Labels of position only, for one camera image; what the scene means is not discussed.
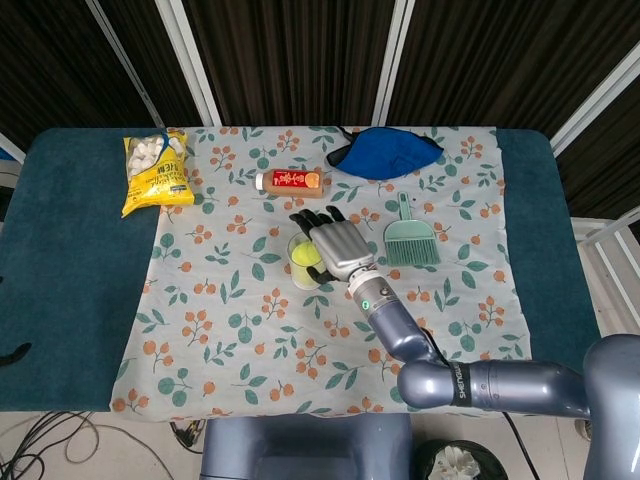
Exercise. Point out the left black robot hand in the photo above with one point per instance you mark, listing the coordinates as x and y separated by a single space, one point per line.
15 354

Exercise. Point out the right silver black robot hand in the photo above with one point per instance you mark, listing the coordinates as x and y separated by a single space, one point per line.
340 245

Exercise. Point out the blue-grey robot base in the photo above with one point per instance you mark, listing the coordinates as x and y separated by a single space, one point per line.
305 450

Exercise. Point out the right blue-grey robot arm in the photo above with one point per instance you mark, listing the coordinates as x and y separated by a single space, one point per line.
500 387

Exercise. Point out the clear plastic cup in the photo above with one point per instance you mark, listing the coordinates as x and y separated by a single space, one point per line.
293 272

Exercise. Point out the green mini dustpan brush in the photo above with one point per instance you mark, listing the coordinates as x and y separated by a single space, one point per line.
411 245

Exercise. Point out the orange juice bottle red label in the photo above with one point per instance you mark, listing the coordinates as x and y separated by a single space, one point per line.
292 181

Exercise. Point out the blue eye mask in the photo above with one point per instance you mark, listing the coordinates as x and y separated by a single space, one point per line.
385 152

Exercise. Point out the teal table cover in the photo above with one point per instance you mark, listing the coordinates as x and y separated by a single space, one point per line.
75 260

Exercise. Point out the floral print tablecloth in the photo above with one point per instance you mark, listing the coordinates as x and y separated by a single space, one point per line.
240 320

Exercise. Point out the yellow snack bag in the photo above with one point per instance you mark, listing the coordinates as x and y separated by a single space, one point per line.
157 182

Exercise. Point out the black trash bin with paper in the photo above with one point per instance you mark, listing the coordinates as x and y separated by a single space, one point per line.
457 462

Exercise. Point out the white metal rack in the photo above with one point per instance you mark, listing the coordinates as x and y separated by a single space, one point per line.
607 245

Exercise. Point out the white metal frame post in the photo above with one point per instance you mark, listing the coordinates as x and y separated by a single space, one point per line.
392 60
187 60
595 97
11 148

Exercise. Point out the grey metal frame post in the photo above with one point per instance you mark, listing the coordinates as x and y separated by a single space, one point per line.
125 62

